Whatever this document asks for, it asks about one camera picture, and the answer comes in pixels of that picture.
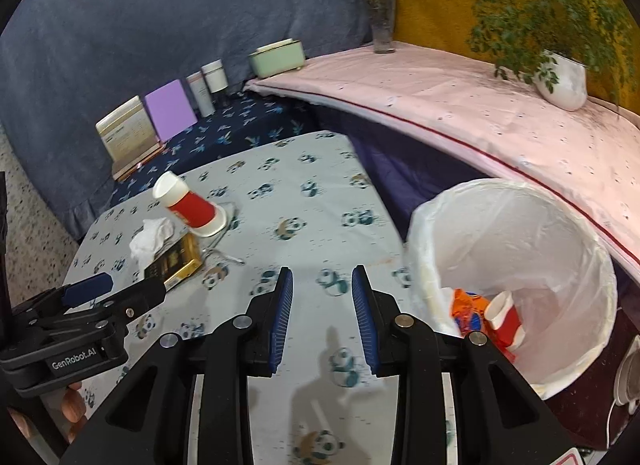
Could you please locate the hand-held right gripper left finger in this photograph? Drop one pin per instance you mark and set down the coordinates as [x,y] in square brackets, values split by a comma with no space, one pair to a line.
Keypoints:
[282,325]

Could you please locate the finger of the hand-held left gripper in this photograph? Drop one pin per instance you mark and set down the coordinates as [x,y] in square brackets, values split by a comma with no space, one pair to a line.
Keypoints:
[145,295]
[87,287]

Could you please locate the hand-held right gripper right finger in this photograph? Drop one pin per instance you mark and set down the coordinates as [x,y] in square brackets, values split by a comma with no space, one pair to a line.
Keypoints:
[362,320]

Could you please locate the black and gold cigarette box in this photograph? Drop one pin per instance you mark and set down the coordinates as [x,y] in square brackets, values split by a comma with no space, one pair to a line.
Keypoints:
[175,260]

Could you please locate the small white tissue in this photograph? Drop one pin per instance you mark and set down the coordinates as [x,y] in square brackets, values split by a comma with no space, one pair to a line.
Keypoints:
[150,240]

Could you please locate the red and white paper cup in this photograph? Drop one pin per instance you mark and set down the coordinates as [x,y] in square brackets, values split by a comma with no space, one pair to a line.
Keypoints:
[507,322]
[192,207]

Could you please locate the orange plastic wrapper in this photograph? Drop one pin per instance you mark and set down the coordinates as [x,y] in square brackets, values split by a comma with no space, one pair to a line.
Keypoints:
[467,307]

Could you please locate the waste bin with white liner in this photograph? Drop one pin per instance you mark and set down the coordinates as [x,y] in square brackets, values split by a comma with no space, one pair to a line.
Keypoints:
[500,235]

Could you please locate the person's left hand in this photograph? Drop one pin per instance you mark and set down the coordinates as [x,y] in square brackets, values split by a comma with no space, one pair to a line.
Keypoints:
[74,405]

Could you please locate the panda print tablecloth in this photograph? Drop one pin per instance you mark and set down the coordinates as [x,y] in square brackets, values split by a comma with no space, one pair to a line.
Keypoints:
[310,225]

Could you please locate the clear plastic film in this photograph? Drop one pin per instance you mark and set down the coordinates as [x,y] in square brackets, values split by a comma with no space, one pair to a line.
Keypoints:
[232,219]

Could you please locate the dark purple cloth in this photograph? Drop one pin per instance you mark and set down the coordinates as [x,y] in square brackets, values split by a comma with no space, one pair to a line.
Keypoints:
[400,165]

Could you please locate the beige open box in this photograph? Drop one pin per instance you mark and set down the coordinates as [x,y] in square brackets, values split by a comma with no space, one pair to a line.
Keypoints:
[127,132]

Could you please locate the purple board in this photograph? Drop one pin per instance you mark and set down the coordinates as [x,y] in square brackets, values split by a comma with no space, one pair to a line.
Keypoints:
[170,110]

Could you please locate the navy leaf print cloth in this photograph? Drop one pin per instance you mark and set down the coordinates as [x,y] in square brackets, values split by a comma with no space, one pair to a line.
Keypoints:
[235,130]

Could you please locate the tall grey white bottle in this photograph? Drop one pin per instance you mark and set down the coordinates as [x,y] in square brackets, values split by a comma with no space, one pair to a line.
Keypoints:
[201,95]

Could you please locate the short white jar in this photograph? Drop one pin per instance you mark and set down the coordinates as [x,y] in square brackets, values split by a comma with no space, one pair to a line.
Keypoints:
[215,76]

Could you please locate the pink speckled cloth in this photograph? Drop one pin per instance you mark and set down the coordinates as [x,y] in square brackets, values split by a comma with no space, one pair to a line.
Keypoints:
[475,110]

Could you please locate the pale green tissue box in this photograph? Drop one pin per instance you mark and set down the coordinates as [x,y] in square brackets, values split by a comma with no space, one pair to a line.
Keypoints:
[277,60]

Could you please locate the white round device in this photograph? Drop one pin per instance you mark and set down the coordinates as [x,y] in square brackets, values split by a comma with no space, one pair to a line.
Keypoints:
[627,375]

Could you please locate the blue grey bed sheet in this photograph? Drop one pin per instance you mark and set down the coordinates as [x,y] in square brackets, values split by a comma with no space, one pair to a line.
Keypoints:
[150,20]

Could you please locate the glass vase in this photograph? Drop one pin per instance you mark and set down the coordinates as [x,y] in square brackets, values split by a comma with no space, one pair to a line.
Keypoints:
[383,25]

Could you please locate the potted plant in white pot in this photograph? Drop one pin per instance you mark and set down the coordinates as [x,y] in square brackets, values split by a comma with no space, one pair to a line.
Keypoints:
[562,82]

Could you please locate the yellow backdrop cloth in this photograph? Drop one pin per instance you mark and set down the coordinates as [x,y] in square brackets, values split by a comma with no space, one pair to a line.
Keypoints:
[440,10]

